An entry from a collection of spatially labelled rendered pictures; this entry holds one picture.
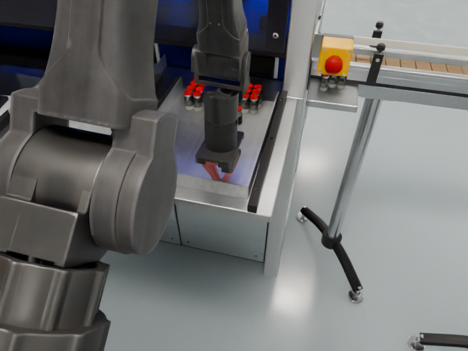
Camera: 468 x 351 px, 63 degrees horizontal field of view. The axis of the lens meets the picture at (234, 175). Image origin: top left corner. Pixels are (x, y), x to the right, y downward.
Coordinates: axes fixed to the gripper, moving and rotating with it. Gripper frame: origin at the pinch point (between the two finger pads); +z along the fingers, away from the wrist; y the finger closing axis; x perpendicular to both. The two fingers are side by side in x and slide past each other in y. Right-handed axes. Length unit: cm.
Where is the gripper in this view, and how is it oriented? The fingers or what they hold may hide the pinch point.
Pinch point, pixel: (220, 182)
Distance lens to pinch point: 73.7
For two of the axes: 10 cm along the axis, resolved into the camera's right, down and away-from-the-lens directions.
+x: -9.7, -1.7, 1.7
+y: 2.4, -6.0, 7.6
